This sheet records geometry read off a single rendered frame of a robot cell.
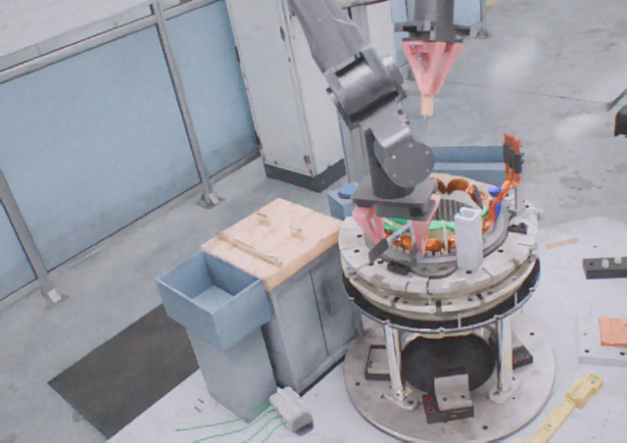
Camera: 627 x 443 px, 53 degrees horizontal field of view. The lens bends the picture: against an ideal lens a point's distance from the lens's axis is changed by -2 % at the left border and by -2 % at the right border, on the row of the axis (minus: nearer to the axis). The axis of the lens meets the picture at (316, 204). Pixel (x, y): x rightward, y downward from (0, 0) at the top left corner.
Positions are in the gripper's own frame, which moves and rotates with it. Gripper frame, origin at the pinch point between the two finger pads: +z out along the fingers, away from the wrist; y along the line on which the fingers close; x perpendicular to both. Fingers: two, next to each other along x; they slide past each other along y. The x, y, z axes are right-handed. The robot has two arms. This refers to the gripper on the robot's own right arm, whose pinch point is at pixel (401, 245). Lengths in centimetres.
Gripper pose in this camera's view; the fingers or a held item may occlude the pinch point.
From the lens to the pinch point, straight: 90.5
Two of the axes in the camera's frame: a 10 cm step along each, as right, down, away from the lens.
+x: 4.0, -5.1, 7.6
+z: 1.7, 8.5, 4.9
